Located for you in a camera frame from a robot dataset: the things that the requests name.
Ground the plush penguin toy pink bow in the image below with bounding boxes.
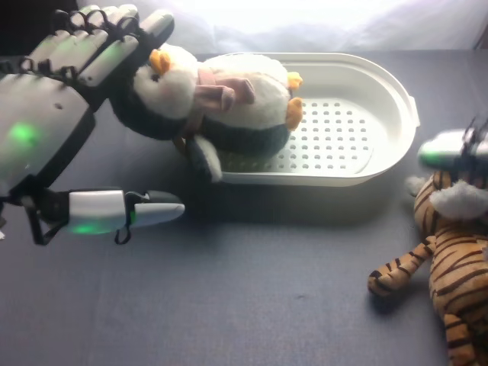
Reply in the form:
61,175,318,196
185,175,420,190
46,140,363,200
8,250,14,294
110,42,305,184

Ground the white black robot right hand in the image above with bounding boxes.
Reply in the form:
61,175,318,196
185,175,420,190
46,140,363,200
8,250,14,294
417,117,488,180

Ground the white perforated oval basket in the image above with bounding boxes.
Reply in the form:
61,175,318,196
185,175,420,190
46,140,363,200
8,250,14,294
197,52,422,187

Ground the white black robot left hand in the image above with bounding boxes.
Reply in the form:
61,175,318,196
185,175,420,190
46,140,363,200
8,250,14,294
0,4,187,247

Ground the grey table cloth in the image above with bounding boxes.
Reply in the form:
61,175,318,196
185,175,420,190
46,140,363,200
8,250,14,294
0,49,488,366

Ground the striped plush tiger toy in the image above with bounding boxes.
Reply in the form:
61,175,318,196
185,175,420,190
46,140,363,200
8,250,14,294
367,169,488,366

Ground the white backdrop cloth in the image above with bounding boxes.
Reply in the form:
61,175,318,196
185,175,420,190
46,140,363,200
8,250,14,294
167,0,488,54

